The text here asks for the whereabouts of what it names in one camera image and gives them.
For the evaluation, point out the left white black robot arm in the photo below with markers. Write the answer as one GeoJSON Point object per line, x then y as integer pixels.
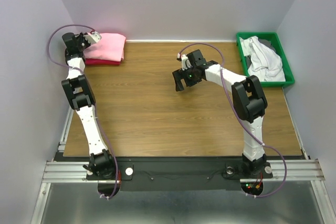
{"type": "Point", "coordinates": [82, 100]}

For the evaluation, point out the grey garment in bin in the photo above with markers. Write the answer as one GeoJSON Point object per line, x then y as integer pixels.
{"type": "Point", "coordinates": [267, 43]}

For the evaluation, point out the aluminium extrusion rail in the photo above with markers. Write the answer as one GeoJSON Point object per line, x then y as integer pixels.
{"type": "Point", "coordinates": [297, 170]}

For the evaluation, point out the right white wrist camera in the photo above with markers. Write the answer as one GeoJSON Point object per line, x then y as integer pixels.
{"type": "Point", "coordinates": [185, 62]}

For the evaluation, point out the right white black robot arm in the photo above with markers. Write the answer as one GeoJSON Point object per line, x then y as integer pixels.
{"type": "Point", "coordinates": [245, 96]}

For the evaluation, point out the green plastic bin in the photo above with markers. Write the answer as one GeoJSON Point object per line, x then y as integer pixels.
{"type": "Point", "coordinates": [274, 39]}

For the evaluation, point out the folded magenta t shirt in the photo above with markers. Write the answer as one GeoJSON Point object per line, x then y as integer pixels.
{"type": "Point", "coordinates": [100, 62]}

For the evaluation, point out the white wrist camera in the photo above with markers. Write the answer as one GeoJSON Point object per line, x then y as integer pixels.
{"type": "Point", "coordinates": [185, 62]}
{"type": "Point", "coordinates": [92, 37]}

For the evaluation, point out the light pink t shirt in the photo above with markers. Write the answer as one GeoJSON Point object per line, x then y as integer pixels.
{"type": "Point", "coordinates": [110, 48]}

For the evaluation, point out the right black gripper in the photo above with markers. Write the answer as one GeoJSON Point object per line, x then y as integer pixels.
{"type": "Point", "coordinates": [179, 74]}

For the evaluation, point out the white crumpled t shirt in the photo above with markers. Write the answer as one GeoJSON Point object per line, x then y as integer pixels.
{"type": "Point", "coordinates": [262, 61]}

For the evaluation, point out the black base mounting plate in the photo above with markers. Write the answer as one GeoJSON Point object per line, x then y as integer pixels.
{"type": "Point", "coordinates": [186, 173]}

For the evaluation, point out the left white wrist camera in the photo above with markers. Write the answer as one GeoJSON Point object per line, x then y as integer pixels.
{"type": "Point", "coordinates": [92, 37]}

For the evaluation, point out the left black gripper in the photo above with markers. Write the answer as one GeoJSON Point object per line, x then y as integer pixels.
{"type": "Point", "coordinates": [81, 37]}

